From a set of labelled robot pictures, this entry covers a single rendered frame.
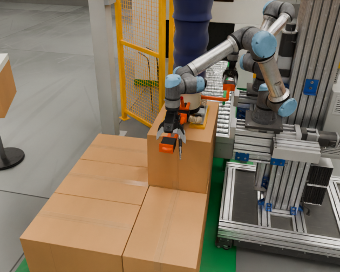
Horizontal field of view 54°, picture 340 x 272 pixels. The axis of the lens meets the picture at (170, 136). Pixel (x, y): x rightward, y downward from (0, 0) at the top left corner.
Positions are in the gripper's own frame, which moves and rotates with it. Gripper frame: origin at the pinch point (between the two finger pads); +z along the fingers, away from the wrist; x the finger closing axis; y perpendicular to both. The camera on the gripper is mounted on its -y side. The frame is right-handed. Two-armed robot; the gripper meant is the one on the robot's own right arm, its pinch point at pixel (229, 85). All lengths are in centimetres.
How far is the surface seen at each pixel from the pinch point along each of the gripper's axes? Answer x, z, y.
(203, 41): -18, -39, 36
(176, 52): -34, -31, 36
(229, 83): 0.1, -2.1, 2.5
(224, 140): 2, 50, -6
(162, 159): -36, 32, 60
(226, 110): 1, 54, -72
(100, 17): -127, -28, -71
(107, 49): -122, 3, -72
